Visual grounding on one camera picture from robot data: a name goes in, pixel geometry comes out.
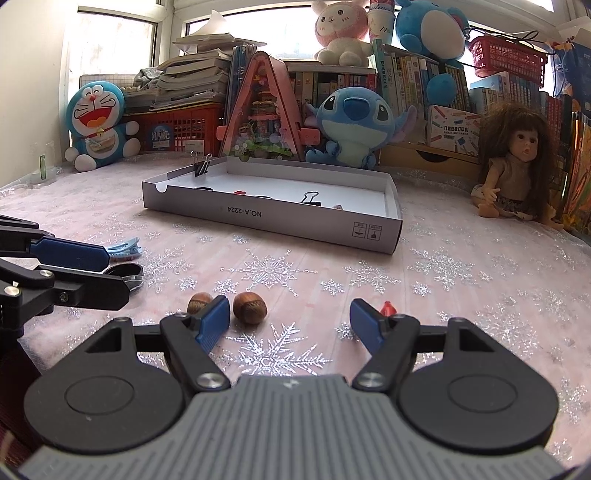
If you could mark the red plastic crate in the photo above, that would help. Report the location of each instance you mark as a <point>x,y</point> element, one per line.
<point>184,127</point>

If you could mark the brown haired doll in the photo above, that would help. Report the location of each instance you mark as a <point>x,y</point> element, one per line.
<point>521,143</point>

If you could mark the light blue hair clip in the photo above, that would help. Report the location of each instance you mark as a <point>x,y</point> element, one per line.
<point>124,249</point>

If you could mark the pink bunny plush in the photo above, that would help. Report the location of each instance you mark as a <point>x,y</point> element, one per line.
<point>339,27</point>

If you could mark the stack of books and papers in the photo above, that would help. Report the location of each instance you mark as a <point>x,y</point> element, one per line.
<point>194,78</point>

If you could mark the pink triangular dollhouse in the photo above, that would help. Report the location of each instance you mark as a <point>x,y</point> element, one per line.
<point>263,115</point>

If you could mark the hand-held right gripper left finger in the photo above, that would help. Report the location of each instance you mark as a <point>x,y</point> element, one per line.
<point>214,321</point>

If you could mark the blue alien plush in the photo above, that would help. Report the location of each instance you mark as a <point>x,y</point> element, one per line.
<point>351,115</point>

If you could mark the white label printer box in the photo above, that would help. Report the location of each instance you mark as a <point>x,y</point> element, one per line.
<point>452,127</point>

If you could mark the brown acorn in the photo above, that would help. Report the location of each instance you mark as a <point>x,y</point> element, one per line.
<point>249,308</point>
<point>197,302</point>

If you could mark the pink snowflake tablecloth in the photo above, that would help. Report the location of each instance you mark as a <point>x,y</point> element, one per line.
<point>461,277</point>

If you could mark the row of colourful picture books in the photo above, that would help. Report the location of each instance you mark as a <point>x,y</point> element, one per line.
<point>575,161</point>

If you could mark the blue bag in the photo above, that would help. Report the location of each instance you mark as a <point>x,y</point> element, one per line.
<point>575,69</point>

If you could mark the row of shelf books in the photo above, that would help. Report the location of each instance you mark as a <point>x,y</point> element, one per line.
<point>406,78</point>

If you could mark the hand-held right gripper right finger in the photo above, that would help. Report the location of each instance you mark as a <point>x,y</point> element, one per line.
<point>367,325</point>

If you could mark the white cardboard box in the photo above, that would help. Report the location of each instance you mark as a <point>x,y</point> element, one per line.
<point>277,217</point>

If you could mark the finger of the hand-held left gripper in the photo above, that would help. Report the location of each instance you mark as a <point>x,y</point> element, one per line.
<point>92,291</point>
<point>69,256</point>

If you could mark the grey cloth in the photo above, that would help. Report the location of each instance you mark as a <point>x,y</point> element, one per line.
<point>148,77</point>

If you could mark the wooden drawer box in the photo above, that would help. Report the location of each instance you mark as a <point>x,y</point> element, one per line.
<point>415,157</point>

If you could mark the black binder clip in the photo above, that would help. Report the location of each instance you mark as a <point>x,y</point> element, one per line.
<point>202,167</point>
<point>310,198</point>

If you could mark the small red crayon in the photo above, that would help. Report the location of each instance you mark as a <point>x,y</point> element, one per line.
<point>389,308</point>

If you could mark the blue cat robot plush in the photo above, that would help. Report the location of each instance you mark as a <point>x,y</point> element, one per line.
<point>94,110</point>

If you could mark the printed paper cup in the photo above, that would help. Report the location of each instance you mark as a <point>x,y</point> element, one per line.
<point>381,23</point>

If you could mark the large blue plush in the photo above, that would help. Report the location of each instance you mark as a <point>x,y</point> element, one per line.
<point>429,32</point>

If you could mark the red plastic basket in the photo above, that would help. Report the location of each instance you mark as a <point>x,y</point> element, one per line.
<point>508,57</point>

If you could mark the clear glass mug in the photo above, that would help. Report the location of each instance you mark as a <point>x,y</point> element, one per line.
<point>42,166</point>

